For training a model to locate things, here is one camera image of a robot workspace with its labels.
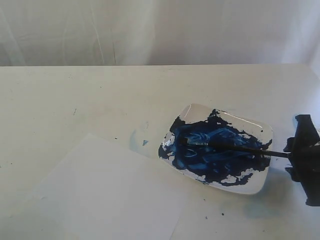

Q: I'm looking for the black paintbrush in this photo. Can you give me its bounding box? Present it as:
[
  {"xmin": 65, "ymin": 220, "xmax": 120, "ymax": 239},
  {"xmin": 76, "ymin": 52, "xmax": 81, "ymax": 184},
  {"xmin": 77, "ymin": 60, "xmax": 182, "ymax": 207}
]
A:
[{"xmin": 179, "ymin": 138, "xmax": 290, "ymax": 159}]

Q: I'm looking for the white plate with blue paint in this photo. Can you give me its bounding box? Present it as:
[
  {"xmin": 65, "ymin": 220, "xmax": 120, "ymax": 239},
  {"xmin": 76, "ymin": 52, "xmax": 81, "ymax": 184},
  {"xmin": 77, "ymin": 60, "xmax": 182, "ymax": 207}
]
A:
[{"xmin": 158, "ymin": 103, "xmax": 274, "ymax": 195}]

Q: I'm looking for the white paper sheet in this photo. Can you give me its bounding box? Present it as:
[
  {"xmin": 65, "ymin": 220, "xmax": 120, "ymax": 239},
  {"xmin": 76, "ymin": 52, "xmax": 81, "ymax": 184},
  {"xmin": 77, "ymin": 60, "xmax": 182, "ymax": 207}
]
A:
[{"xmin": 0, "ymin": 135, "xmax": 188, "ymax": 240}]

